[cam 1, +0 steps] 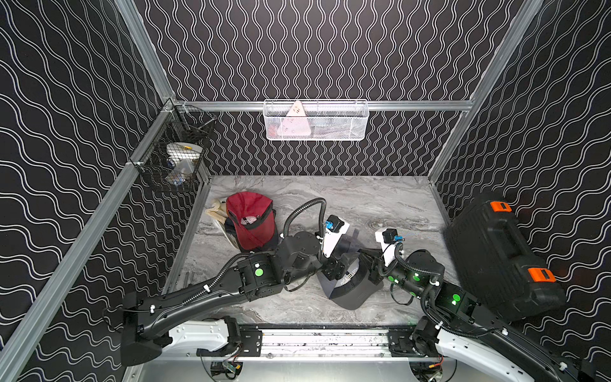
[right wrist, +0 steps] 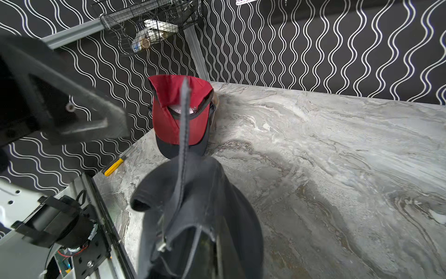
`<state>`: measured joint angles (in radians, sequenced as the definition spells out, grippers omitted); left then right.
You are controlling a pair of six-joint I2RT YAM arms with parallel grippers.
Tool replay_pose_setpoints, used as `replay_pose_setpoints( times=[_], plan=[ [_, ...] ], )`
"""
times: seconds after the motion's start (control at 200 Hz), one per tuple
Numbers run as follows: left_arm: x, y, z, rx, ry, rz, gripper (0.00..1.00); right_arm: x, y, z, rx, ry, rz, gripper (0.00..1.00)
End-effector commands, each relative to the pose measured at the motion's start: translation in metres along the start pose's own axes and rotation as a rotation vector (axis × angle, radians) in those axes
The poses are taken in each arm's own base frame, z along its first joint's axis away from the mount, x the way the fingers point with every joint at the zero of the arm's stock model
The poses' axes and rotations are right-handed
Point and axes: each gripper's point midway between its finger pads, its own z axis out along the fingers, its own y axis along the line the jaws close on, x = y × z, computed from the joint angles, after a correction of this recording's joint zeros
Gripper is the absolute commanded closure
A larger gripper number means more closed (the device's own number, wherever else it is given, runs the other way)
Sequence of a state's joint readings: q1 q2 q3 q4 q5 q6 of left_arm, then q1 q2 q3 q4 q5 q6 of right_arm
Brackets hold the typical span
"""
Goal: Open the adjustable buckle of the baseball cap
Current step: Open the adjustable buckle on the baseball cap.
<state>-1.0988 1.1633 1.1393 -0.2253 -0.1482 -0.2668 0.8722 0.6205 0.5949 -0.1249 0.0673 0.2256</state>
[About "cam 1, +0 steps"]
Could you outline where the beige cap with black lettering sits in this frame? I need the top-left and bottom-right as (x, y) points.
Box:
(205, 199), (228, 228)

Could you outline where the dark grey cap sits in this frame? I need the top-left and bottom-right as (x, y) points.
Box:
(317, 229), (383, 310)

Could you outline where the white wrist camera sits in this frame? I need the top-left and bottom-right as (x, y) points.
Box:
(375, 228), (405, 267)
(322, 215), (350, 258)

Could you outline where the pink triangular card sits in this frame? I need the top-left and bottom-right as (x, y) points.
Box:
(277, 100), (312, 138)

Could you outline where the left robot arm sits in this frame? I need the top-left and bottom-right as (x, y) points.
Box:
(120, 232), (353, 366)

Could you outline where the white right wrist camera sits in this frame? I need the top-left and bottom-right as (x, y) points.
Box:
(375, 228), (405, 267)

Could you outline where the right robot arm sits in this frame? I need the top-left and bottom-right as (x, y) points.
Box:
(361, 245), (595, 381)

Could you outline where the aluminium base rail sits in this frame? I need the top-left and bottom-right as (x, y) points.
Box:
(227, 325), (426, 361)

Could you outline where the black plastic tool case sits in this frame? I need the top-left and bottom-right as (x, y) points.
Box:
(443, 193), (566, 322)

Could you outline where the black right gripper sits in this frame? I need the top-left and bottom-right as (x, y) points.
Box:
(356, 245), (426, 304)

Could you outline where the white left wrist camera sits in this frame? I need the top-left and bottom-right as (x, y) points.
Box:
(322, 215), (350, 258)

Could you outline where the aluminium corner frame post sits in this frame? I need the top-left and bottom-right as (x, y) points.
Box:
(115, 0), (176, 101)

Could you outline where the black wire mesh basket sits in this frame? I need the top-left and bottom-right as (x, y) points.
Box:
(135, 104), (219, 194)

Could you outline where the red and black cap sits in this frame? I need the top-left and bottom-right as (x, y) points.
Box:
(226, 192), (279, 251)

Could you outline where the white item in black basket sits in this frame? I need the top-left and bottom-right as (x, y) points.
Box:
(165, 142), (203, 186)

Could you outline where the white wire wall basket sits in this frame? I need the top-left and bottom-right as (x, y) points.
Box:
(262, 100), (370, 142)

